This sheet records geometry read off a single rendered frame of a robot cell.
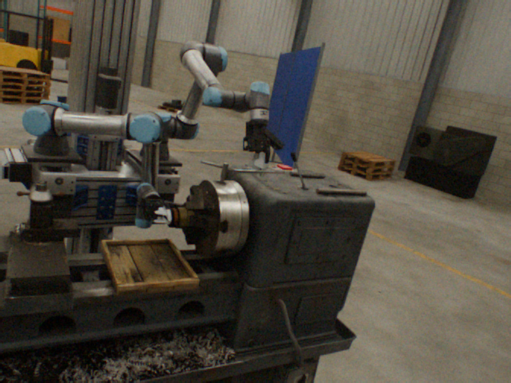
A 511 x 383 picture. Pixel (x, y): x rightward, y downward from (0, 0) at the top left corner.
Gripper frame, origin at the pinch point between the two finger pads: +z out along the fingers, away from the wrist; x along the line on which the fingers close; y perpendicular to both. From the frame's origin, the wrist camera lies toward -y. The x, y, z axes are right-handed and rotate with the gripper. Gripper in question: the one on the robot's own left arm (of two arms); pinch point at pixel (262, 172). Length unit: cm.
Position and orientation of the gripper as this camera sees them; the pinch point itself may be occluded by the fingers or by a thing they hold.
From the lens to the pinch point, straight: 157.3
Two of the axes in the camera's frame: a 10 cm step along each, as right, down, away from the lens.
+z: -0.2, 10.0, -0.3
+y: -8.6, -0.3, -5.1
